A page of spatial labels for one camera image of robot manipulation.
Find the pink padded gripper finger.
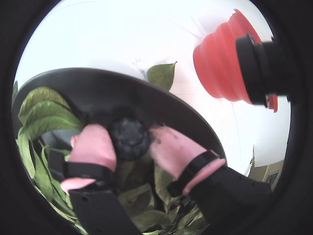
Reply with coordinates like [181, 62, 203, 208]
[48, 123, 143, 235]
[148, 124, 272, 235]

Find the crumpled dull green leaf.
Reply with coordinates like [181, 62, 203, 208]
[153, 165, 178, 204]

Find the large broad green leaf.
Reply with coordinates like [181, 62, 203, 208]
[19, 101, 84, 141]
[18, 86, 72, 123]

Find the flat dull green leaf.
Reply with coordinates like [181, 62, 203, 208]
[118, 183, 157, 216]

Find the dark blueberry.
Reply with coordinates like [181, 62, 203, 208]
[107, 117, 152, 162]

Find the red collapsible silicone cup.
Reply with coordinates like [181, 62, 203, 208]
[192, 9, 279, 113]

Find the dark grey bowl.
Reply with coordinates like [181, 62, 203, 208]
[11, 67, 228, 235]

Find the long narrow green leaf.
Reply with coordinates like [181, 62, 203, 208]
[28, 141, 55, 203]
[16, 132, 37, 180]

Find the small loose green leaf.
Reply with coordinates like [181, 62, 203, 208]
[146, 61, 178, 93]

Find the black cylindrical lens mount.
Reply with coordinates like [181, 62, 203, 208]
[235, 33, 298, 106]

